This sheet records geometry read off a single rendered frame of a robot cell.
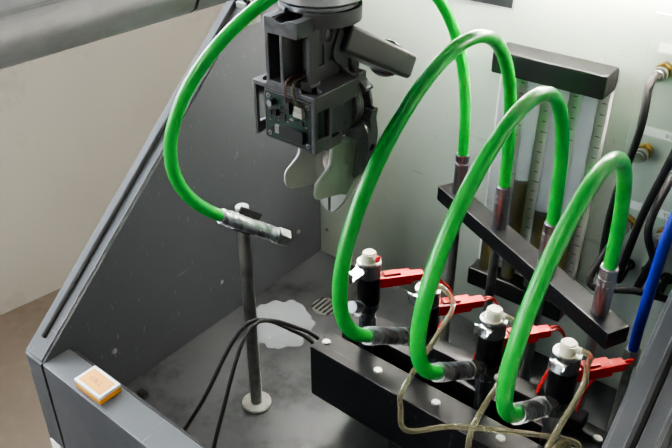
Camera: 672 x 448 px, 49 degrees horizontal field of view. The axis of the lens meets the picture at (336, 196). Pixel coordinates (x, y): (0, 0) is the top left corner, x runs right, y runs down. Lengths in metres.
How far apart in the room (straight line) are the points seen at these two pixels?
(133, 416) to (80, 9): 0.60
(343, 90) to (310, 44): 0.05
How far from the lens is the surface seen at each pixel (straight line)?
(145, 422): 0.90
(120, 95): 2.59
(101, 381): 0.94
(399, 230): 1.19
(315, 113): 0.61
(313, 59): 0.62
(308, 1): 0.60
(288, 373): 1.10
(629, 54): 0.92
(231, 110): 1.05
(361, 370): 0.89
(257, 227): 0.85
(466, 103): 0.92
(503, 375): 0.60
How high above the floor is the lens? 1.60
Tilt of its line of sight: 31 degrees down
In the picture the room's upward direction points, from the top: straight up
